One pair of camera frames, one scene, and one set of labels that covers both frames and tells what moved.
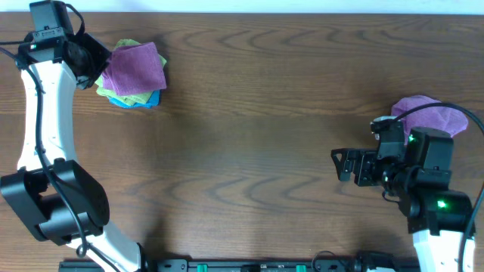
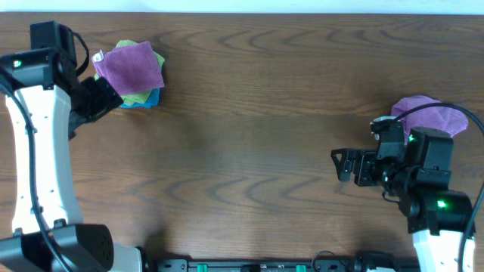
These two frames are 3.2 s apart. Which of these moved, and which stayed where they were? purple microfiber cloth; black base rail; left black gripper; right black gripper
Moved: left black gripper
Stayed: black base rail; right black gripper; purple microfiber cloth
